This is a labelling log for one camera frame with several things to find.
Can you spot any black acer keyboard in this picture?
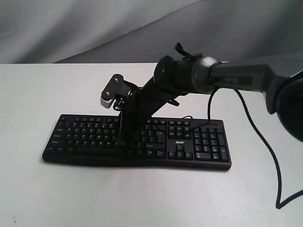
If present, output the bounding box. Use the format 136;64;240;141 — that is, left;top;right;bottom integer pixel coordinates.
42;114;232;170

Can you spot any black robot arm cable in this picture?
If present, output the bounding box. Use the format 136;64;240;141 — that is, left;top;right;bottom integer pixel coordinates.
156;88;303;209

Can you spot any grey wrinkled backdrop cloth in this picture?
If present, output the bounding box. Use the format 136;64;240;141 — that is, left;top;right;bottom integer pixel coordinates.
0;0;303;63

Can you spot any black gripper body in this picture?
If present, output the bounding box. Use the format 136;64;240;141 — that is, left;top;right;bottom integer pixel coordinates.
123;81;187;125

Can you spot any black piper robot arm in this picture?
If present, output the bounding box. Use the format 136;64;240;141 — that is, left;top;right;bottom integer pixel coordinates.
118;54;303;146

